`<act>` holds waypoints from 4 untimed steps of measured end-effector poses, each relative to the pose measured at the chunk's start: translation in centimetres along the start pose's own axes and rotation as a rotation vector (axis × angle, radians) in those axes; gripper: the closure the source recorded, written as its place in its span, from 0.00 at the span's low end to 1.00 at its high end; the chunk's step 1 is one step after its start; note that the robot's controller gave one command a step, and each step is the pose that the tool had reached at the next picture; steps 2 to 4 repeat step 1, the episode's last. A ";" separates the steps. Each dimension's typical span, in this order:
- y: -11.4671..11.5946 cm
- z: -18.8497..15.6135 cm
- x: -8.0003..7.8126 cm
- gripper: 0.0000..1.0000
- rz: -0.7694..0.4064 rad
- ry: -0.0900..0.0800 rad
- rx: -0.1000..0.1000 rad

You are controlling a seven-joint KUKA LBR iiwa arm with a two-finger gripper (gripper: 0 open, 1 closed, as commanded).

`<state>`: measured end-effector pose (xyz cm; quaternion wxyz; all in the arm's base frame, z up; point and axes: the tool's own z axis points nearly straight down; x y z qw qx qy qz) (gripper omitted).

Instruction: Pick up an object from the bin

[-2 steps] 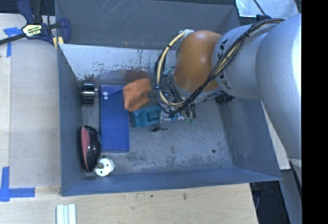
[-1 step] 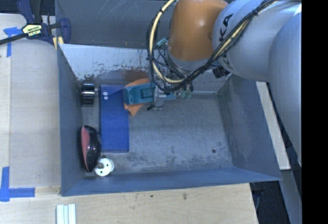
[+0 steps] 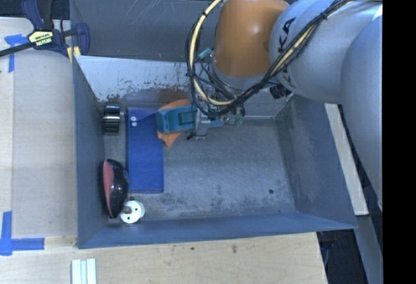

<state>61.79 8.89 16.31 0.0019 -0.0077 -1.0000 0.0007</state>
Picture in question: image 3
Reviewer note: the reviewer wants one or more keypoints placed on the blue flat block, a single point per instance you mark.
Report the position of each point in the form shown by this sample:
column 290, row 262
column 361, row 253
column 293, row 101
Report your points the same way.
column 144, row 159

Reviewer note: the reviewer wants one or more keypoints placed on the black and red brush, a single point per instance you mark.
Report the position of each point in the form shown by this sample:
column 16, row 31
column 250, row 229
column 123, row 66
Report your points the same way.
column 114, row 190

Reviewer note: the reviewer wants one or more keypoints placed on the orange cloth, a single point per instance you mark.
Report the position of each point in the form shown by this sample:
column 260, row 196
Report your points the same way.
column 169, row 139

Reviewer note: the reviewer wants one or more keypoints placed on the teal plastic box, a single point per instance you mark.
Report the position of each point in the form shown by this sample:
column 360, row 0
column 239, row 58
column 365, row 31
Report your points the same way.
column 175, row 120

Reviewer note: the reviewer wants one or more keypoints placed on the black ribbed roll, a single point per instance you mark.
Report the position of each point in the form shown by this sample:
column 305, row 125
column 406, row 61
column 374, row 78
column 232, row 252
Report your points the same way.
column 111, row 120

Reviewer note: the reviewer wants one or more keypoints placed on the pale wood board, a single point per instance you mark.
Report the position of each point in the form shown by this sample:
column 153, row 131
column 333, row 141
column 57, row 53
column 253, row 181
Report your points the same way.
column 45, row 146

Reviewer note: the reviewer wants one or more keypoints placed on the black cylinder on white bracket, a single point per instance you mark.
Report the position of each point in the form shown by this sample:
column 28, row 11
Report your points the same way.
column 278, row 91

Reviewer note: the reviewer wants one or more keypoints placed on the grey metal bin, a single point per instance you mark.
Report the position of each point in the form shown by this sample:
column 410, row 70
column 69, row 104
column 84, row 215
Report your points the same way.
column 221, row 172

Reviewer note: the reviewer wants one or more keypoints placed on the white round knob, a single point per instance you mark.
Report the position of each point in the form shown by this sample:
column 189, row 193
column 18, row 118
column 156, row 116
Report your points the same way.
column 133, row 212

